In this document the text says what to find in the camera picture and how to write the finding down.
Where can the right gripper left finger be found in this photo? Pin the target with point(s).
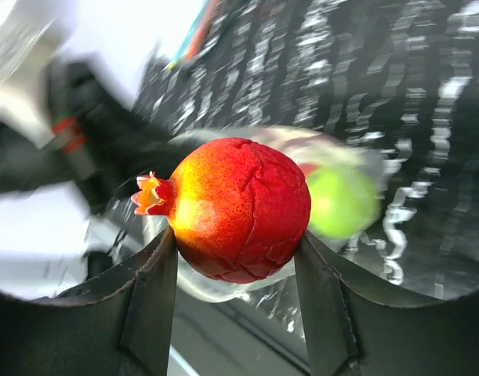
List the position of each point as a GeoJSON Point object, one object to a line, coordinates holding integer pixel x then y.
{"type": "Point", "coordinates": [117, 323]}

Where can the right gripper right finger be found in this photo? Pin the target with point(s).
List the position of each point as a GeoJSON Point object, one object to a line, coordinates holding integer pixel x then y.
{"type": "Point", "coordinates": [356, 323]}

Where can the green apple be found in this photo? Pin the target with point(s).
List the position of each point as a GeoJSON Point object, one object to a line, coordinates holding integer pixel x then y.
{"type": "Point", "coordinates": [343, 201]}

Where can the red yellow pomegranate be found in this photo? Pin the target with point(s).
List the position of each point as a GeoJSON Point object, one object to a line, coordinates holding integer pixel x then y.
{"type": "Point", "coordinates": [238, 209]}

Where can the clear bag with white dots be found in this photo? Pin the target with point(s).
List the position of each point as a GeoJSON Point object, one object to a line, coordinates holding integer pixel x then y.
{"type": "Point", "coordinates": [307, 148]}

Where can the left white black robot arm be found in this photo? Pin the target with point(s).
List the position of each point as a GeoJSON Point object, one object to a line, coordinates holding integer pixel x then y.
{"type": "Point", "coordinates": [69, 142]}

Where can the clear bag with coloured zippers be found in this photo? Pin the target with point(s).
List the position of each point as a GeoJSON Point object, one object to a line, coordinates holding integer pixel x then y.
{"type": "Point", "coordinates": [194, 40]}

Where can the black marble pattern mat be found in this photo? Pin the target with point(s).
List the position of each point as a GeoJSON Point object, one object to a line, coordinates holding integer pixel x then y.
{"type": "Point", "coordinates": [393, 84]}

